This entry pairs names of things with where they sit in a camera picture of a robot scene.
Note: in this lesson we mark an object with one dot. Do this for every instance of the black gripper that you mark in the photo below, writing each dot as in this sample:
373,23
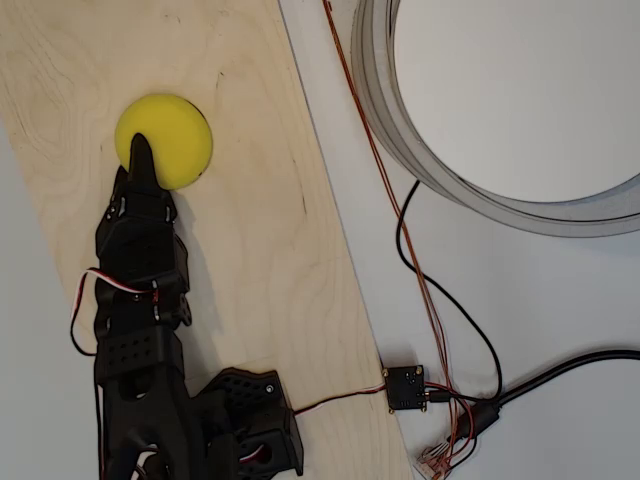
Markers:
141,204

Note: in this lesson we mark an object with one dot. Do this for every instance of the yellow foam ball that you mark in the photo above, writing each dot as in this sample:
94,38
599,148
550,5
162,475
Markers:
175,135

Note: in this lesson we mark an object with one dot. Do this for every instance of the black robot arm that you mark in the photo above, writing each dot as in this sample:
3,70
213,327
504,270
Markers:
135,350

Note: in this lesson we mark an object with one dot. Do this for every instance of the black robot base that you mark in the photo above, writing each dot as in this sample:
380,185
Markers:
250,400

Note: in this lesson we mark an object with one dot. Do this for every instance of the light plywood board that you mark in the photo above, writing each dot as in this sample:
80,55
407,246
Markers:
250,250

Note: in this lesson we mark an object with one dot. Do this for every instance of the black motor controller board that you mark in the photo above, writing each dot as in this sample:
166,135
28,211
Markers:
406,387

